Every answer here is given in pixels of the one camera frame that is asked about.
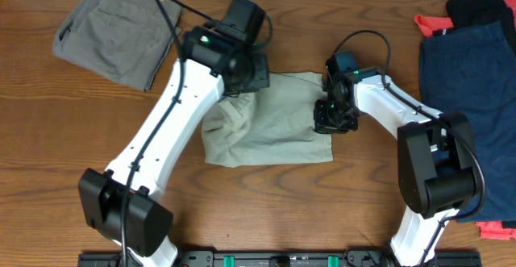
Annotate navy blue garment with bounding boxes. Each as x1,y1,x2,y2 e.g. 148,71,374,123
419,22,515,222

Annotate black garment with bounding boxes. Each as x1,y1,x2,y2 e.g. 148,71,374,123
425,0,515,58

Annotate light khaki shorts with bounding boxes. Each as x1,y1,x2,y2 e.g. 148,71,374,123
201,72,333,168

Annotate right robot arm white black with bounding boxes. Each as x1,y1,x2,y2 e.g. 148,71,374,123
314,52,485,266

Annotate folded dark grey shorts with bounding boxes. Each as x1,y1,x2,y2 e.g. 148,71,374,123
52,0,173,92

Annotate red garment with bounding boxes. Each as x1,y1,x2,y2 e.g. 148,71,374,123
414,0,515,38

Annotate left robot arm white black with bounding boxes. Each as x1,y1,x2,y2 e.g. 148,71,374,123
77,0,270,266

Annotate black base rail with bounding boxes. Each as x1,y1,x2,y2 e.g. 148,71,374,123
77,249,482,267

